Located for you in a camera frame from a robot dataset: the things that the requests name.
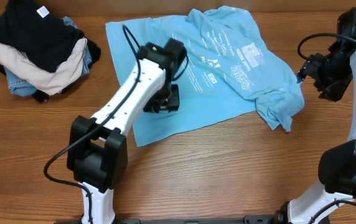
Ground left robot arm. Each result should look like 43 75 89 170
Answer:
67 39 187 223

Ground black garment on pile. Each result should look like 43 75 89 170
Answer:
0 0 84 73

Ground black garment under pile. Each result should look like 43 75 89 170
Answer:
0 40 101 103

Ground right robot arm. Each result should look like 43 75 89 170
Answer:
267 7 356 224

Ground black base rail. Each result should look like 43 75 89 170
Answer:
112 212 288 224

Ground light blue printed t-shirt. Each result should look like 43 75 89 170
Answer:
106 6 304 146

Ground cream white garment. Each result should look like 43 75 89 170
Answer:
0 38 87 95

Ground blue denim jeans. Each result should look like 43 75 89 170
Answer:
0 12 94 96

